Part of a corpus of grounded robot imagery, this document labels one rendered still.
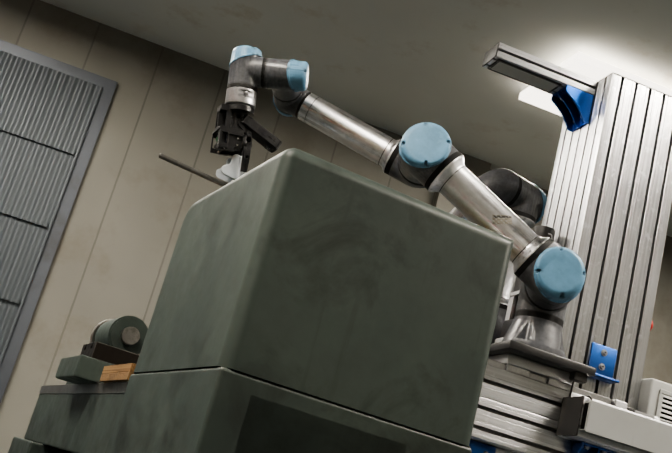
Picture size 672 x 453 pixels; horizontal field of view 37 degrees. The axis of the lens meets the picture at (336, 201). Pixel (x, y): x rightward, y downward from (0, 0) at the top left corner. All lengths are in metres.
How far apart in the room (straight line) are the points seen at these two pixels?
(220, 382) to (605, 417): 0.99
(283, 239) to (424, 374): 0.34
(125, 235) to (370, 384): 4.28
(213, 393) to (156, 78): 4.67
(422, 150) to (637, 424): 0.77
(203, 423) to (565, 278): 0.99
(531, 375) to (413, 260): 0.69
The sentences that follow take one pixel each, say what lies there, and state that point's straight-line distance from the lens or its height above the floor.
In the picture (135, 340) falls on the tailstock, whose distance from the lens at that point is 3.34.
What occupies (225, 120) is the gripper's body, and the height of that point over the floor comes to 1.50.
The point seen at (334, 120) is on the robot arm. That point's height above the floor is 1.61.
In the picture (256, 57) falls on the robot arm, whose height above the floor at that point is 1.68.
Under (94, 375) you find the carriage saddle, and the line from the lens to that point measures 2.74.
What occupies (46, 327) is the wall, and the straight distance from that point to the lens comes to 5.76.
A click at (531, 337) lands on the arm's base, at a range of 2.35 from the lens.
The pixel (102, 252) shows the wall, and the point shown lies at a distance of 5.83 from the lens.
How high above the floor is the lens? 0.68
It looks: 18 degrees up
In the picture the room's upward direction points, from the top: 16 degrees clockwise
